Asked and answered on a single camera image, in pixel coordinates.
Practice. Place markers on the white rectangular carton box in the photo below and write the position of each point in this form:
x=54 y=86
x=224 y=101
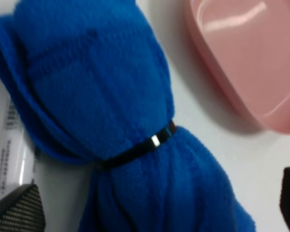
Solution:
x=17 y=158

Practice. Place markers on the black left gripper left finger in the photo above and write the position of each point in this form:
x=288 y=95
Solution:
x=22 y=210

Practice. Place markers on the blue cloth bundle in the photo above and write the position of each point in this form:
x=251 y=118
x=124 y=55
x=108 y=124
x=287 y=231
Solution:
x=92 y=86

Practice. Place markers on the pink square plate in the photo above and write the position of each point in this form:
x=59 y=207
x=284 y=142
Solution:
x=246 y=46

